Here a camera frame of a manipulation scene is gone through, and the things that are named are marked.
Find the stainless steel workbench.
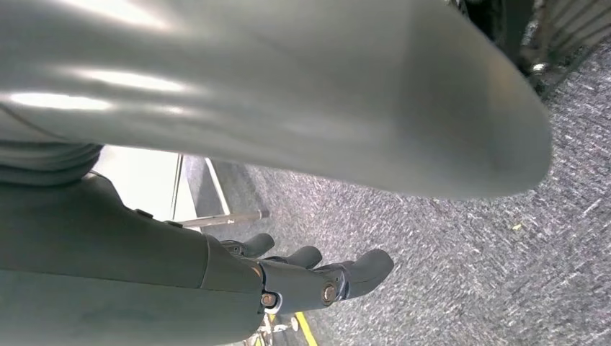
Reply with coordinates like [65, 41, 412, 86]
[179, 209, 271, 229]

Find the white desk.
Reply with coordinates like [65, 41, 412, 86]
[93, 145, 231, 234]

